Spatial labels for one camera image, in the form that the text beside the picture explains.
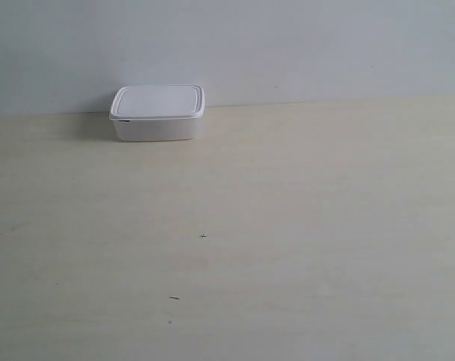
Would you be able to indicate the white lidded plastic container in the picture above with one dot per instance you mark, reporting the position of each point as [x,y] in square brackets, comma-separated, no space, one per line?
[158,113]

